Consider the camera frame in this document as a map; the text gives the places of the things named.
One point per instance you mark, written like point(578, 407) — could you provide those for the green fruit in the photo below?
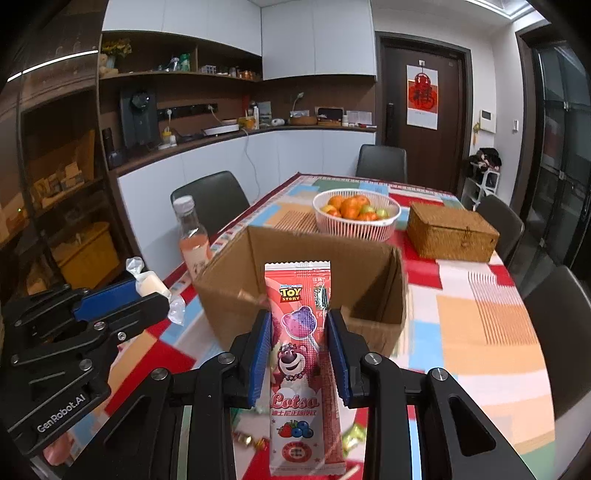
point(382, 213)

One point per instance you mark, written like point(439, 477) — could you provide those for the white fruit basket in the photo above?
point(368, 226)

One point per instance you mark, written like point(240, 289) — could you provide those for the pink drink bottle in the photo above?
point(194, 242)

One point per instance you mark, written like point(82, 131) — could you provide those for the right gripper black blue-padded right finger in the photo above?
point(457, 440)

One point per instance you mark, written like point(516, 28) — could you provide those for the red fu door poster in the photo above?
point(422, 97)

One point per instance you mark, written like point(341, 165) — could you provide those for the white upper cabinets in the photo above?
point(293, 38)

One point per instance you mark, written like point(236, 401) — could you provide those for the white candy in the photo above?
point(148, 282)

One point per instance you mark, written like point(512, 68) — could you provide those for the dark chair right near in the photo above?
point(559, 309)

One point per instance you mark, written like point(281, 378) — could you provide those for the orange tangerine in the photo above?
point(351, 208)

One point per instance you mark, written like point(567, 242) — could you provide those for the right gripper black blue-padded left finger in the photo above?
point(141, 440)

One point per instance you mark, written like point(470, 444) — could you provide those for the dark wooden door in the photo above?
point(435, 158)

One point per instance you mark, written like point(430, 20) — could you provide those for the woven rattan box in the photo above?
point(446, 233)

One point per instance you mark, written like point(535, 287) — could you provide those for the dark chair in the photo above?
point(510, 227)
point(559, 309)
point(218, 198)

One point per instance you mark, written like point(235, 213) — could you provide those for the pink Lotso snack packet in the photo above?
point(305, 433)

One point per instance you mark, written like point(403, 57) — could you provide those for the black water dispenser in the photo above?
point(139, 119)

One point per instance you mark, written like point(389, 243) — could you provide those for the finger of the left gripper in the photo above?
point(115, 322)
point(100, 303)

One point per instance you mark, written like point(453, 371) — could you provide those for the dark chair left side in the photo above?
point(218, 198)

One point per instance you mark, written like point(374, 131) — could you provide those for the red gold wrapped candy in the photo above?
point(248, 441)

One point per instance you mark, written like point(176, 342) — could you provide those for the dark chair table end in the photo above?
point(381, 162)

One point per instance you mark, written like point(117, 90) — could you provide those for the dark chair right far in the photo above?
point(510, 227)

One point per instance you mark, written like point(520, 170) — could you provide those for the colourful patchwork tablecloth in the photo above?
point(466, 317)

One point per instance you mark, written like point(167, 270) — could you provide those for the brown cardboard box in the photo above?
point(368, 282)

